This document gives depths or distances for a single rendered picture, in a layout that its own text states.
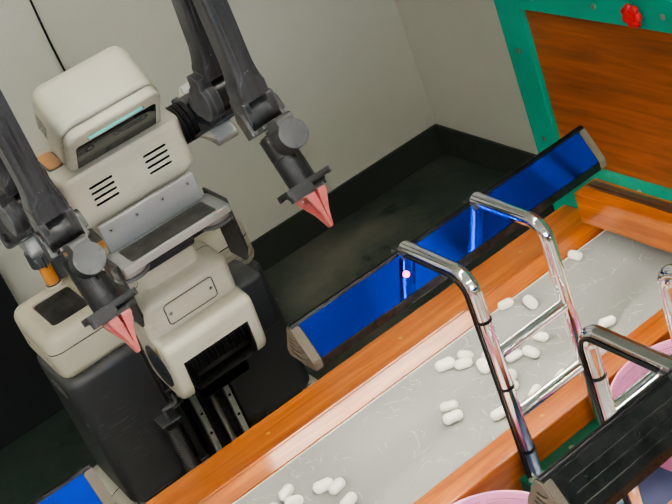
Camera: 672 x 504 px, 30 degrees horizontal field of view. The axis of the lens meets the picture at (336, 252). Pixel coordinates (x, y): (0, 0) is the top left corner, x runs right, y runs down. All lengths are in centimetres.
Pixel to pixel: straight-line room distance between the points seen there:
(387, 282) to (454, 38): 239
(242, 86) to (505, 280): 63
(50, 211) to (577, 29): 98
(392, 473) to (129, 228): 74
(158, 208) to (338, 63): 195
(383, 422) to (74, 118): 79
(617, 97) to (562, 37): 15
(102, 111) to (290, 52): 194
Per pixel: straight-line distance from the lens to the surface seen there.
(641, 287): 236
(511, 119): 423
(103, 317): 220
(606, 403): 173
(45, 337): 284
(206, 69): 239
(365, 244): 428
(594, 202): 243
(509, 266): 248
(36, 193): 218
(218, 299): 266
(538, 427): 208
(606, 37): 228
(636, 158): 239
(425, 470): 211
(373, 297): 192
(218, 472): 226
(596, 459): 149
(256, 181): 428
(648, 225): 234
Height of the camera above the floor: 209
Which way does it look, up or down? 29 degrees down
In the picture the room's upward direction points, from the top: 22 degrees counter-clockwise
